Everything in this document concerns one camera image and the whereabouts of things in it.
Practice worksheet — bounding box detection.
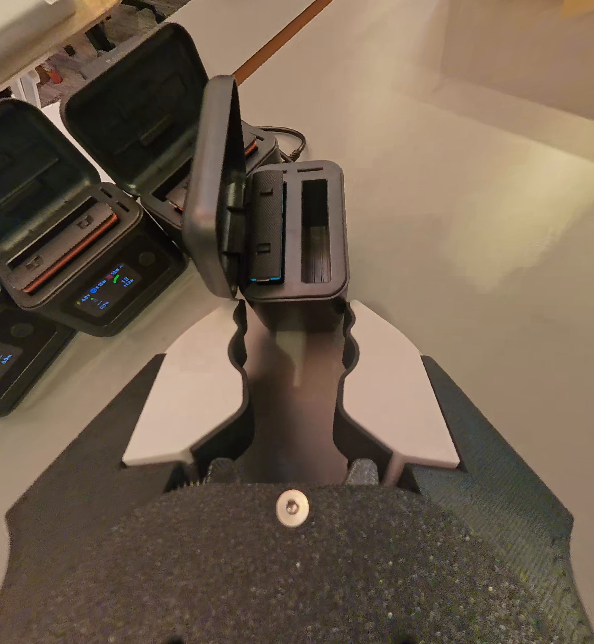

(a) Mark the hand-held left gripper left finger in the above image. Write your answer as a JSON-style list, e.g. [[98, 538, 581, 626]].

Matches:
[[123, 300, 252, 469]]

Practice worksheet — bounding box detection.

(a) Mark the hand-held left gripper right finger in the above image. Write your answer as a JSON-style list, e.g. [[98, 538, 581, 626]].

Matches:
[[336, 300, 462, 470]]

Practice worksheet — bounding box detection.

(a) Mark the wooden sign board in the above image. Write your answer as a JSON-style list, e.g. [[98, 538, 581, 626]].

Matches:
[[0, 0, 125, 101]]

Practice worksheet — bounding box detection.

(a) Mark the blue-edged black battery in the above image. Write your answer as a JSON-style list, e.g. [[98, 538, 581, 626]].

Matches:
[[247, 171, 286, 284]]

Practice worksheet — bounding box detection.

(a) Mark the black battery charger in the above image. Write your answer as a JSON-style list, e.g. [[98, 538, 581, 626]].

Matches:
[[0, 302, 76, 421], [61, 22, 280, 252], [0, 98, 189, 336], [182, 76, 353, 484]]

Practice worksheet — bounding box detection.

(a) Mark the black charging cable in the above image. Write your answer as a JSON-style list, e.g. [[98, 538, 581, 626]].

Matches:
[[245, 124, 308, 164]]

